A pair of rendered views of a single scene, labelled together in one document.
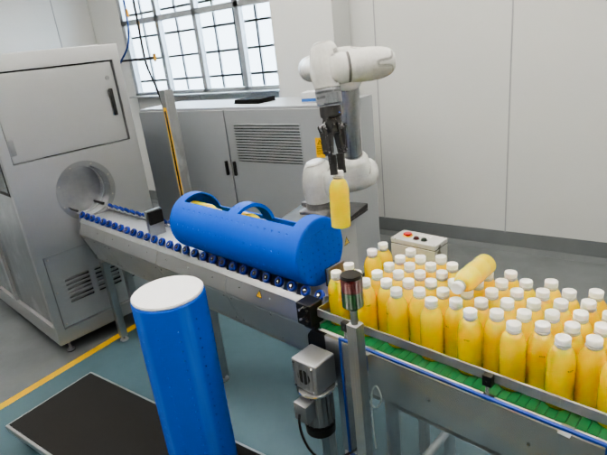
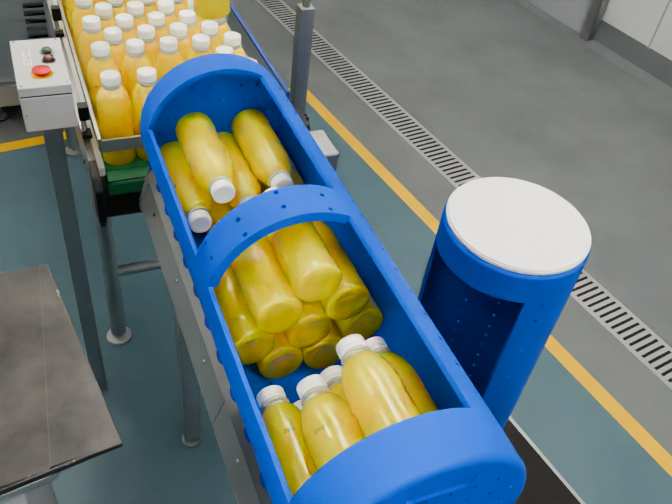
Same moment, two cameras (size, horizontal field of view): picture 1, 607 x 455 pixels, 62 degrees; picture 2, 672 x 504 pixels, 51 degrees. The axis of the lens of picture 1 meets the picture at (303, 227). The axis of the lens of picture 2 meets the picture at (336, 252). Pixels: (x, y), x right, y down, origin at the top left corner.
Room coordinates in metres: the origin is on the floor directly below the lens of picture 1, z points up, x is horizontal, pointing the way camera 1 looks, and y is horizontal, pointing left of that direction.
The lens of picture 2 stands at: (2.87, 0.53, 1.85)
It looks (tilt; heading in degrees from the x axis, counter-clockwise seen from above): 42 degrees down; 196
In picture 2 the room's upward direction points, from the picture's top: 9 degrees clockwise
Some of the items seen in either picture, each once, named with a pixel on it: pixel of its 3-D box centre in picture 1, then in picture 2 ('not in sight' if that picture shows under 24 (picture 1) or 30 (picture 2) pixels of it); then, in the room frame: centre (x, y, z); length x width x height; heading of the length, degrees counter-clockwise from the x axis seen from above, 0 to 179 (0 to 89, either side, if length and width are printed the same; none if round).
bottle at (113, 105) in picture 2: (384, 268); (115, 121); (1.83, -0.30, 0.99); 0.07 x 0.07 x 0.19
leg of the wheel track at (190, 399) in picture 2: (346, 400); (189, 374); (1.90, -0.11, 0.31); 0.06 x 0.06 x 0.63; 45
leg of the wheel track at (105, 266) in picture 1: (114, 301); not in sight; (3.20, 1.38, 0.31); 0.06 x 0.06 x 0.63; 45
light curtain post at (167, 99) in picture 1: (191, 224); not in sight; (3.09, 0.71, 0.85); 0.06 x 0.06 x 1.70; 45
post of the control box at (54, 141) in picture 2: not in sight; (78, 270); (1.86, -0.45, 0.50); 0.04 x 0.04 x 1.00; 45
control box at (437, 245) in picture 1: (418, 248); (43, 82); (1.86, -0.45, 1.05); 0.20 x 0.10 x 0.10; 45
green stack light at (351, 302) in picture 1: (352, 297); not in sight; (1.28, -0.12, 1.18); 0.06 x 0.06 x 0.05
